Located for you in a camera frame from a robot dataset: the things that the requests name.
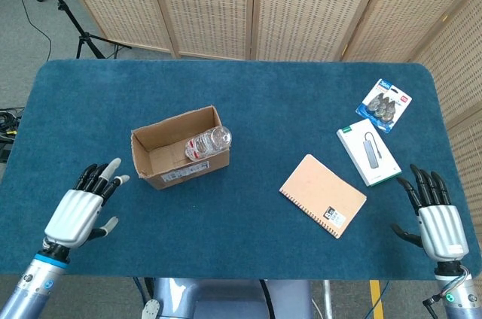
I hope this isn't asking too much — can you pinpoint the clear plastic water bottle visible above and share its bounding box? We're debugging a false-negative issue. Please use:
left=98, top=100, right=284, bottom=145
left=184, top=126, right=233, bottom=163

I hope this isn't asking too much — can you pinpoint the yellow floor tape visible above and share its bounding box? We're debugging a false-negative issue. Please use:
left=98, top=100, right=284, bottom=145
left=368, top=279, right=385, bottom=319

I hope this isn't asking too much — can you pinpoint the blue blister pack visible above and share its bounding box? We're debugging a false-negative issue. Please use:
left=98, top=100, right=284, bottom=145
left=355, top=78, right=413, bottom=135

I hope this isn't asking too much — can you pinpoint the blue table mat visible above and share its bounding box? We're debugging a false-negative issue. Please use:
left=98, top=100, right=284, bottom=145
left=0, top=59, right=470, bottom=281

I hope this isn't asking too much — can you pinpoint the brown cardboard box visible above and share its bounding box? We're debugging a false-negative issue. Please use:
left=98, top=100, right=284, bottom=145
left=130, top=105, right=231, bottom=191

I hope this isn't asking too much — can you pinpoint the black floor cable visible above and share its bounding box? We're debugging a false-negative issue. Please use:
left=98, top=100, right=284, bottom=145
left=8, top=0, right=53, bottom=61

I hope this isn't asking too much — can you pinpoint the black tripod stand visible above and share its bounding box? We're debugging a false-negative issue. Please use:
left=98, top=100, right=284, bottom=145
left=29, top=0, right=133, bottom=60

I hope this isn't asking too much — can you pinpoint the grey blue robot torso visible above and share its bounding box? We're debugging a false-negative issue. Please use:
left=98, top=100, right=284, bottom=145
left=139, top=277, right=314, bottom=319

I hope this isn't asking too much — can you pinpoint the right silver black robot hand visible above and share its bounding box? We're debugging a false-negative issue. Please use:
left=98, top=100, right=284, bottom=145
left=390, top=163, right=470, bottom=261

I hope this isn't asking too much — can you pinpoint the woven bamboo folding screen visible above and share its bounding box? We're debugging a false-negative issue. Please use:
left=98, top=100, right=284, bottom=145
left=52, top=0, right=482, bottom=218

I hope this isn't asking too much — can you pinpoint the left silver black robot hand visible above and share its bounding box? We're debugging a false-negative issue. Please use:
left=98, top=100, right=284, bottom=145
left=44, top=157, right=131, bottom=249

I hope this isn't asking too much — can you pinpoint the white USB hub box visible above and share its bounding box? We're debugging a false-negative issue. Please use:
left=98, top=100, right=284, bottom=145
left=336, top=118, right=402, bottom=187

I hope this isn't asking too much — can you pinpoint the cable bundle on floor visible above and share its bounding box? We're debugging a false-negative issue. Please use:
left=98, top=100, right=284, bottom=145
left=0, top=107, right=25, bottom=164

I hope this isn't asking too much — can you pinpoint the tan spiral notebook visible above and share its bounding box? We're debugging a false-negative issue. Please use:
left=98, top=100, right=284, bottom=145
left=279, top=153, right=368, bottom=240

